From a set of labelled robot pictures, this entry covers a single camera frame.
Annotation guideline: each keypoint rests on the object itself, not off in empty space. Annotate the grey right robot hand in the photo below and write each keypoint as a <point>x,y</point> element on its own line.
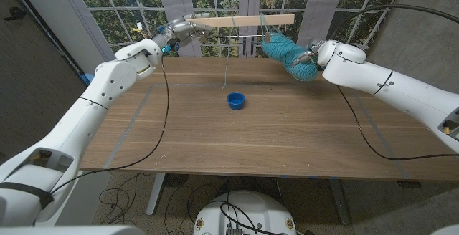
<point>308,54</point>

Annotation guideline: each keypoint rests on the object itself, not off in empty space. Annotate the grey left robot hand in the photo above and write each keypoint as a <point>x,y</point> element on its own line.
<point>181,31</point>

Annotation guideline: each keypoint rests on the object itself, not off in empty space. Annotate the teal yarn skein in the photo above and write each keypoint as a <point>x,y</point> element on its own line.
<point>287,54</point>

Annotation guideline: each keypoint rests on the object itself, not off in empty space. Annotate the wooden strip with metal clips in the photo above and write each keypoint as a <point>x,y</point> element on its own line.
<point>247,20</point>

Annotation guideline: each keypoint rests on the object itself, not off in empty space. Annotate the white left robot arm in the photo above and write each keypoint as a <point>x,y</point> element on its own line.
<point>89,109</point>

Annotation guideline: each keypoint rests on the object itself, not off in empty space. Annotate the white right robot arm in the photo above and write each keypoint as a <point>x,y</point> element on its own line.
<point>387,81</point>

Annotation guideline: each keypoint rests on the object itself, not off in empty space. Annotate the small blue bowl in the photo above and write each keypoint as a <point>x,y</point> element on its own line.
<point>236,100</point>

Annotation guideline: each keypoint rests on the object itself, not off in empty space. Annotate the printed window backdrop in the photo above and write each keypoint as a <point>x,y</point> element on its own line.
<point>215,2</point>

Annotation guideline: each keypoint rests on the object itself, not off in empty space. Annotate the grey table leg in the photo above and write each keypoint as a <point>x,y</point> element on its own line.
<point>340,202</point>

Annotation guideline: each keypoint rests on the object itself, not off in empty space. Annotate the white table leg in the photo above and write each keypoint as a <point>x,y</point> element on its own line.
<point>156,192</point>

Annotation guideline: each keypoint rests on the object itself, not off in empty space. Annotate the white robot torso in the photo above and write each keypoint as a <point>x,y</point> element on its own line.
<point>244,213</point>

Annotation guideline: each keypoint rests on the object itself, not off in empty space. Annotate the small blue object by wall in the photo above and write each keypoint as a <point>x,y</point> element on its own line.
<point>86,79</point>

